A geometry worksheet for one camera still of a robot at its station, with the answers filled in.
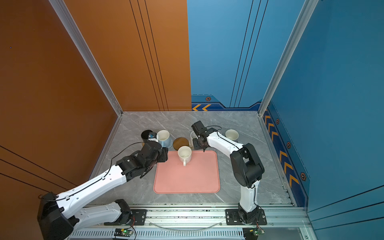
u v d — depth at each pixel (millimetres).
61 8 697
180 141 1029
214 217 745
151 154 578
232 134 955
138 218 734
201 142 682
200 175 851
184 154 916
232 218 725
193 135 937
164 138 911
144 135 947
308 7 698
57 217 378
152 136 679
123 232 707
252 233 696
